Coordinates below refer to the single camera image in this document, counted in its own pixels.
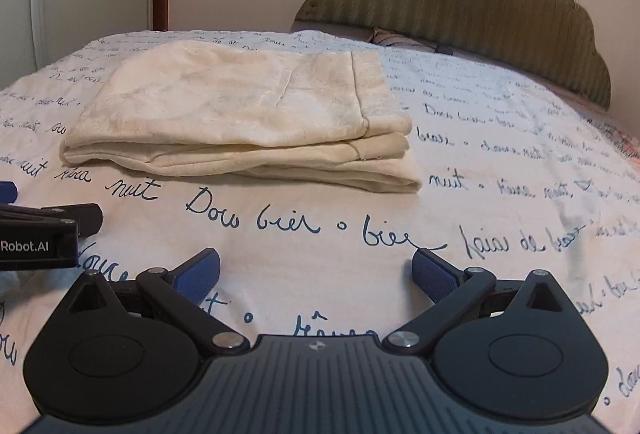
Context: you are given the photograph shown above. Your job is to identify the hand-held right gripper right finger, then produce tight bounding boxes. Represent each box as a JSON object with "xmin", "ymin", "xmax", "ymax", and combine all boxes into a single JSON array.
[{"xmin": 382, "ymin": 247, "xmax": 577, "ymax": 356}]

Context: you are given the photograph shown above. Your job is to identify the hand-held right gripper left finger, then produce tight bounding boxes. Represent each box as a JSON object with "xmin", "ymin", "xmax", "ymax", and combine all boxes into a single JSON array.
[{"xmin": 64, "ymin": 247, "xmax": 251, "ymax": 356}]

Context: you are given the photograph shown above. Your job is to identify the cream pants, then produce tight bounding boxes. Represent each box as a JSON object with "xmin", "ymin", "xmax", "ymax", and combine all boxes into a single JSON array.
[{"xmin": 60, "ymin": 39, "xmax": 425, "ymax": 195}]

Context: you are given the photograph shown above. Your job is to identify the white script-printed blanket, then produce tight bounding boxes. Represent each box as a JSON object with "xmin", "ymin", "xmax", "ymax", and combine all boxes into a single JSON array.
[{"xmin": 0, "ymin": 30, "xmax": 640, "ymax": 434}]

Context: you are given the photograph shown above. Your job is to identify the patterned pillow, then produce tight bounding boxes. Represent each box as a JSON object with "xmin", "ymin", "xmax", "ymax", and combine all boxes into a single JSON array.
[{"xmin": 367, "ymin": 27, "xmax": 437, "ymax": 51}]

